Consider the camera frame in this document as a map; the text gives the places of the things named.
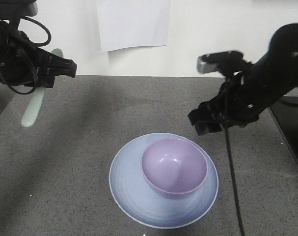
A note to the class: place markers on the mint green plastic spoon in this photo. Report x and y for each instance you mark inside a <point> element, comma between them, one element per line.
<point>33,108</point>

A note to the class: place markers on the black glass gas hob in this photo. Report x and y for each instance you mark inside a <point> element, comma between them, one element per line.
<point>285,114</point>

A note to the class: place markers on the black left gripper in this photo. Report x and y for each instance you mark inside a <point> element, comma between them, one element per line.
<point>22,62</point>

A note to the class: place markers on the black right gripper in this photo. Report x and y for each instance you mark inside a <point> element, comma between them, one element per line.
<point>228,108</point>

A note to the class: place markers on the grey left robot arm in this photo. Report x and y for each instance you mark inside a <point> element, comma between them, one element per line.
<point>13,11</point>

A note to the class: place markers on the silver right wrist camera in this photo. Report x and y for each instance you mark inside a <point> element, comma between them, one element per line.
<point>226,62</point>

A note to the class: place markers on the purple plastic bowl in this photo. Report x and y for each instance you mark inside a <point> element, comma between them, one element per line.
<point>174,168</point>

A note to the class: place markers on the blue round plate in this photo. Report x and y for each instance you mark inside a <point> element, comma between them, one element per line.
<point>141,203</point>

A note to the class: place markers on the white paper sheet on wall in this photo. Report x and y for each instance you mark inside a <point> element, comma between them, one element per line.
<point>133,23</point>

